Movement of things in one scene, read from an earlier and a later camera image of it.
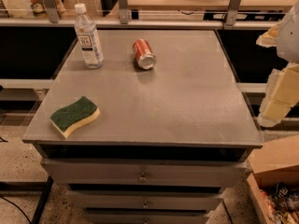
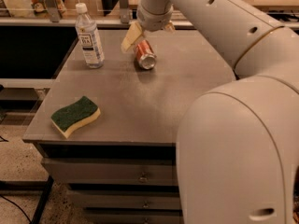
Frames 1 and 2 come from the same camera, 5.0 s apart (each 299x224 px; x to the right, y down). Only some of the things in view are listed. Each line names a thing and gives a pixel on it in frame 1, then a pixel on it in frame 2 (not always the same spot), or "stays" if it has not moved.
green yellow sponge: x=74 y=115 stays
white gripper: x=290 y=37 to x=154 y=22
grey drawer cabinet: x=154 y=135 stays
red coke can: x=144 y=53 stays
